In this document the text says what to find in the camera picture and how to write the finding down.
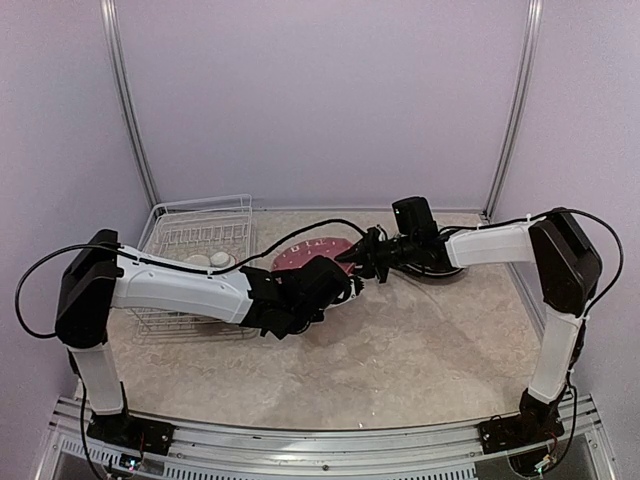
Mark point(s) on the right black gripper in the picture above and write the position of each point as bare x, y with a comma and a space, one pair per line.
365, 254

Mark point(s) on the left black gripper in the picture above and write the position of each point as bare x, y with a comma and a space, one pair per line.
286, 273

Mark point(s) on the pink polka dot dish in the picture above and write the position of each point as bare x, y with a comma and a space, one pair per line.
301, 253

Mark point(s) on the black striped plate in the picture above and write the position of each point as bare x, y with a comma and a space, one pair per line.
422, 272

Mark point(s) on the red white patterned bowl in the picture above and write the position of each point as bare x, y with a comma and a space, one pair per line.
221, 260

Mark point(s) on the white patterned mug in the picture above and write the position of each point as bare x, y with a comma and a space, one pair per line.
199, 260

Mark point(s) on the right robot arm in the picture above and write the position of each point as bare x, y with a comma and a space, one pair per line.
568, 267

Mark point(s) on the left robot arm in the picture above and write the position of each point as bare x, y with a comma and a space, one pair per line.
106, 274

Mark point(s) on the white wire dish rack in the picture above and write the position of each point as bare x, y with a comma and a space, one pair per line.
176, 230

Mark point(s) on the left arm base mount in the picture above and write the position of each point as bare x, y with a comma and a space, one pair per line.
139, 434

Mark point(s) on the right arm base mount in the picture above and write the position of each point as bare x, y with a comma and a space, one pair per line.
506, 433

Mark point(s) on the aluminium front rail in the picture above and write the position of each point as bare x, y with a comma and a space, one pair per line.
203, 450

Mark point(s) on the right aluminium corner post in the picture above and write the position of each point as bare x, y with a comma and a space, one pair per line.
517, 107

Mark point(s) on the aluminium corner post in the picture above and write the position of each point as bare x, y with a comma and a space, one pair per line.
109, 15
517, 107

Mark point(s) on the left aluminium corner post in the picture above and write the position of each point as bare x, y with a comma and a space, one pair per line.
109, 15

